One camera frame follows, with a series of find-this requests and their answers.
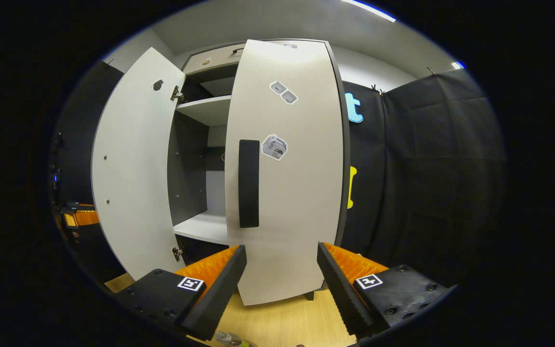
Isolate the black backdrop cloth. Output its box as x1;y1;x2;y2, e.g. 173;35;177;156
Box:
340;67;507;290

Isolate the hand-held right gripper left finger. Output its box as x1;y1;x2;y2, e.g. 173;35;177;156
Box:
122;245;248;341

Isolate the long ceiling light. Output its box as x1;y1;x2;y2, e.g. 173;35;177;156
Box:
340;0;397;23

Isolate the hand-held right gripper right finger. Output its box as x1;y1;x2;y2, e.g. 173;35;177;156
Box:
317;242;451;338

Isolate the white and grey cabinet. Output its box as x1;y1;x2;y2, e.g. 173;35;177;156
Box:
167;39;353;302

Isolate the beige cabinet drawer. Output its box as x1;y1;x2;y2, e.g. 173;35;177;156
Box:
181;43;247;75

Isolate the black door handle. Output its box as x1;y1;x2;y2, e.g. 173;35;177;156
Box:
238;140;261;228

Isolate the white cabinet door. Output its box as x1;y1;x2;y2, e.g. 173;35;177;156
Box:
225;40;351;307
91;47;186;281

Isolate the green label plastic bottle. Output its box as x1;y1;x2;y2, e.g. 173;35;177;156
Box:
212;331;254;347

